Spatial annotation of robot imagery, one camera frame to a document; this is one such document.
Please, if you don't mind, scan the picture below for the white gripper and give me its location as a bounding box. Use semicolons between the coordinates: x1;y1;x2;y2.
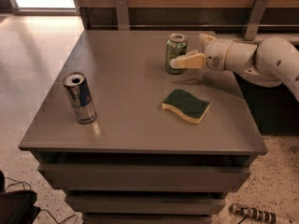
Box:
170;34;233;71

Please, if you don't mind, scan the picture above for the green soda can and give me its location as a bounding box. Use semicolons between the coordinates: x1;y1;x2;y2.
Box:
165;33;188;75

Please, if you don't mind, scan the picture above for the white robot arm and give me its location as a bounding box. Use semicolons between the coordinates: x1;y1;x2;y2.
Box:
170;34;299;101

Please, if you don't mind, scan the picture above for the silver blue energy drink can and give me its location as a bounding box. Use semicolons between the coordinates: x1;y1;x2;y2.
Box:
63;72;96;123

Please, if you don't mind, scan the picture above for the green yellow sponge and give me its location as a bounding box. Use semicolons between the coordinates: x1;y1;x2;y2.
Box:
162;89;210;124

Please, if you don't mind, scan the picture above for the grey drawer cabinet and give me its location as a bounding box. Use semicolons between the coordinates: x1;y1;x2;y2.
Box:
20;31;266;224

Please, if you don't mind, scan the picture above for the power strip on floor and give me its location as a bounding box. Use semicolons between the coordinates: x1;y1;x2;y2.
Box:
229;203;277;224

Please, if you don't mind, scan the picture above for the black box on floor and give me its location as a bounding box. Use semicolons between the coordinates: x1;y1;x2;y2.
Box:
0;171;40;224

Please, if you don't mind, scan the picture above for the right metal bracket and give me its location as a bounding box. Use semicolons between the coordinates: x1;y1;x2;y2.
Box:
241;0;269;41

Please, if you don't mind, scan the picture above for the metal bracket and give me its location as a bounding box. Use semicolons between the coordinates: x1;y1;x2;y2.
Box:
115;0;130;30
241;0;269;41

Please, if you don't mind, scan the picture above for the left metal bracket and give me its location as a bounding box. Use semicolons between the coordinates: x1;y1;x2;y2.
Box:
115;0;130;30

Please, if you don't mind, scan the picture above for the black cable on floor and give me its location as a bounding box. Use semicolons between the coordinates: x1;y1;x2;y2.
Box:
4;176;78;224

